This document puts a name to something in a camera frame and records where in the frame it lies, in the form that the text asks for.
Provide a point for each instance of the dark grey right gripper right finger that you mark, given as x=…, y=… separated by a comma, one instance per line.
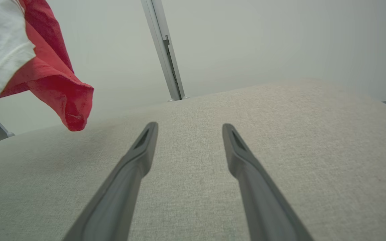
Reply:
x=260, y=201

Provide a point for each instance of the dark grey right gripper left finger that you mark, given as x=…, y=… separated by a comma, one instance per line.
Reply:
x=119, y=194

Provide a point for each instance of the red shorts with white stripe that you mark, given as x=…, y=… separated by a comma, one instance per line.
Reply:
x=52, y=77

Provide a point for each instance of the grey partition post with latch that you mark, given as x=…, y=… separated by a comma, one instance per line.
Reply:
x=161, y=40

